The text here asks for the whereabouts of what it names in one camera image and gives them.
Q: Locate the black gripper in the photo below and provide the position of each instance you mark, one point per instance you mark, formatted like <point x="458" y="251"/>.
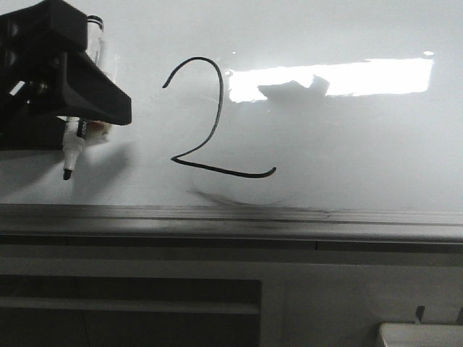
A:
<point x="45" y="74"/>

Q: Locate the dark wall vent panel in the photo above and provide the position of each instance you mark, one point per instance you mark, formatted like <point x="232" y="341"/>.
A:
<point x="91" y="311"/>

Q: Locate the white whiteboard with aluminium frame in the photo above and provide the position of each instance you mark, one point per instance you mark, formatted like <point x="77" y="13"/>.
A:
<point x="339" y="119"/>

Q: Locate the white black whiteboard marker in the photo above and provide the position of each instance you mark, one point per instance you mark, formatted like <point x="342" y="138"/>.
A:
<point x="75" y="128"/>

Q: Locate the red magnet taped to marker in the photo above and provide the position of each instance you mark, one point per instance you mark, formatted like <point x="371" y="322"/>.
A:
<point x="98" y="132"/>

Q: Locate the white plastic marker tray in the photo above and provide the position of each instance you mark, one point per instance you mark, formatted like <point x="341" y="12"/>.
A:
<point x="399" y="334"/>

